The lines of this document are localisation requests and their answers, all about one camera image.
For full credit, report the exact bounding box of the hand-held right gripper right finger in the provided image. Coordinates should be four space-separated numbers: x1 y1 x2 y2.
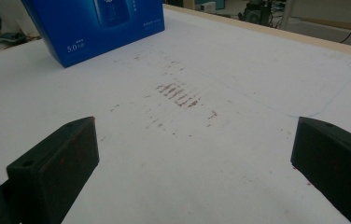
289 116 351 224

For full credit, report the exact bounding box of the blue cardboard box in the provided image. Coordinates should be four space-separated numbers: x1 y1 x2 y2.
21 0 166 69

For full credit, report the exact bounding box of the small white box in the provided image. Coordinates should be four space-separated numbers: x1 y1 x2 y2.
195 0 218 14

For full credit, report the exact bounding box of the white desk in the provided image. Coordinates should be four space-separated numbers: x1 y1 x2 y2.
279 0 351 50

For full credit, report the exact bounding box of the white paper sheet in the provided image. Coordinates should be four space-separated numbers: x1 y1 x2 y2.
0 7 351 224

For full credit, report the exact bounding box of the light wooden table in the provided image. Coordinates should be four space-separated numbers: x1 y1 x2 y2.
163 3 351 61

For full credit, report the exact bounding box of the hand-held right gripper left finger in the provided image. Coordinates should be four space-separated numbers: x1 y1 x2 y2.
6 116 101 224

